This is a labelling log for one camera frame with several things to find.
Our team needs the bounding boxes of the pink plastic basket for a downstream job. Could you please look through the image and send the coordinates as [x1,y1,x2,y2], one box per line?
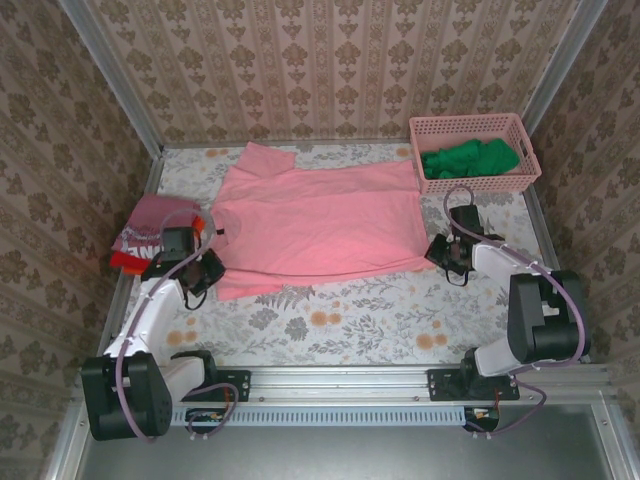
[408,113,544,195]

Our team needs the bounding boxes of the green crumpled t-shirt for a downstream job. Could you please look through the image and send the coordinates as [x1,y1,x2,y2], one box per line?
[419,139,521,180]

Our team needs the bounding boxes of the pink t-shirt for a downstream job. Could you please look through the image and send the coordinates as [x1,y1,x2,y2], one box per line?
[209,141,439,302]

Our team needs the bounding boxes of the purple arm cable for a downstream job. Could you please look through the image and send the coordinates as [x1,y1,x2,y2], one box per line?
[112,208,241,444]
[443,185,587,441]

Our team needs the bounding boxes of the white slotted cable duct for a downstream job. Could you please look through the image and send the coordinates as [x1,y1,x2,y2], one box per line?
[172,405,470,427]

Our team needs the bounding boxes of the aluminium frame post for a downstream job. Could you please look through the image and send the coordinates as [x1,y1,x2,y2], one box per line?
[63,0,166,156]
[522,0,609,139]

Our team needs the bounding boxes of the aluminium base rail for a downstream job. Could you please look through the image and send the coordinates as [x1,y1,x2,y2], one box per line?
[169,367,614,407]

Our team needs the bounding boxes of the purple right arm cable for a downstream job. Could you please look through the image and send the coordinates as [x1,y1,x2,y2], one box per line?
[443,185,587,441]

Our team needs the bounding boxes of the grey metal panel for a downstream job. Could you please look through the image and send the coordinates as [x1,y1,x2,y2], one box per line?
[74,403,624,480]

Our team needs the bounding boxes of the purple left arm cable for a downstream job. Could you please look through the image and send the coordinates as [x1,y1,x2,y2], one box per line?
[112,208,241,444]

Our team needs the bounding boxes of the red-orange folded t-shirt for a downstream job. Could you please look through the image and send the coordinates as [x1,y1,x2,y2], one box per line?
[109,213,209,276]

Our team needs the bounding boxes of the floral patterned tablecloth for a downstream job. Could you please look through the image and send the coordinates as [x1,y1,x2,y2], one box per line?
[107,142,556,372]

